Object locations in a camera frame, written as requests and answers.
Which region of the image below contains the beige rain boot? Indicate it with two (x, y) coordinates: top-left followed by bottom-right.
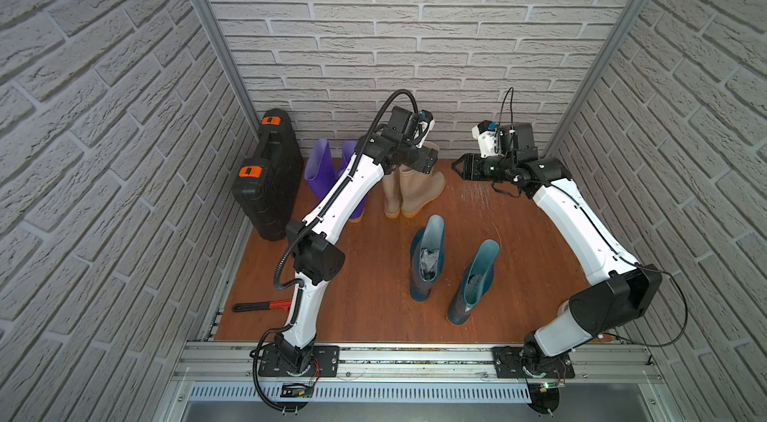
(397, 164), (447, 218)
(382, 168), (403, 218)

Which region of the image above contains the purple rain boot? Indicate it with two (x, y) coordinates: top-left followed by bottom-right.
(334, 141), (367, 222)
(304, 139), (337, 200)

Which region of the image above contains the teal rain boot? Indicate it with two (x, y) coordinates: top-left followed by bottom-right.
(409, 214), (445, 302)
(447, 240), (501, 326)

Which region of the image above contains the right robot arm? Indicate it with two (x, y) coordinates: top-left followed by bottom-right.
(451, 154), (663, 364)

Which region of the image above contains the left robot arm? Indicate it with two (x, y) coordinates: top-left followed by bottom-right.
(275, 138), (445, 373)

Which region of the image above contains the black tool case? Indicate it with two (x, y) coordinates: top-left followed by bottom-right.
(232, 109), (304, 242)

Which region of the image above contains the clear tape roll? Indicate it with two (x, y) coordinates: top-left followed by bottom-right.
(557, 300), (569, 315)

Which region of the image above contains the red pipe wrench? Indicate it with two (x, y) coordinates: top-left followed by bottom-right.
(232, 299), (292, 313)

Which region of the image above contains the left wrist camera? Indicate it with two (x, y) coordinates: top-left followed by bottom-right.
(383, 107), (435, 148)

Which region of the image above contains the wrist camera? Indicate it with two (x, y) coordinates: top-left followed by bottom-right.
(383, 107), (435, 148)
(471, 121), (538, 162)

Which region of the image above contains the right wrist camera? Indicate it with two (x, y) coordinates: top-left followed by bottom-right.
(471, 121), (538, 162)

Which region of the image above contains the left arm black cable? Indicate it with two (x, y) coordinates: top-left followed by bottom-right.
(250, 89), (421, 414)

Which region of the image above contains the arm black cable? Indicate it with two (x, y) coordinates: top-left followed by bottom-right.
(250, 89), (421, 414)
(496, 85), (690, 349)

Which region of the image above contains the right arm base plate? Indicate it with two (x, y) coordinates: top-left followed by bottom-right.
(491, 345), (575, 379)

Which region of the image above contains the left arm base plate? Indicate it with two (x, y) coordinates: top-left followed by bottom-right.
(258, 344), (340, 377)

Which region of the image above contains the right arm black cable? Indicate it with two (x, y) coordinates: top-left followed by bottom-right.
(496, 85), (690, 349)

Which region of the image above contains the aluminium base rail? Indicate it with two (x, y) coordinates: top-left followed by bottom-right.
(171, 342), (664, 384)

